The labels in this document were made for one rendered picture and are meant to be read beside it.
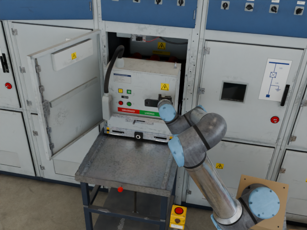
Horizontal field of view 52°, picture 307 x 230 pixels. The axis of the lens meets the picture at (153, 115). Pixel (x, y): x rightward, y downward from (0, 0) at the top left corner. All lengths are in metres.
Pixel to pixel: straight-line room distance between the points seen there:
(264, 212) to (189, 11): 1.25
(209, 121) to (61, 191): 2.20
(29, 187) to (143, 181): 1.59
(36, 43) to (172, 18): 1.03
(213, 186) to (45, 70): 1.19
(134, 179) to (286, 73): 1.21
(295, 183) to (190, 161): 1.63
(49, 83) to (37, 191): 1.48
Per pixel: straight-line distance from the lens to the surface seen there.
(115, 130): 2.33
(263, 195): 1.68
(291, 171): 2.70
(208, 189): 1.42
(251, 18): 2.10
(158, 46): 2.86
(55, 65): 2.01
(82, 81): 2.27
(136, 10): 2.15
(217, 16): 2.09
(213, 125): 1.25
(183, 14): 2.10
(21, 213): 3.12
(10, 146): 3.23
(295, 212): 3.02
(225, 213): 1.60
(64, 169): 3.10
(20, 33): 2.56
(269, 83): 2.26
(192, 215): 2.97
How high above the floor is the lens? 2.23
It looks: 32 degrees down
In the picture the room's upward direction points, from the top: 2 degrees clockwise
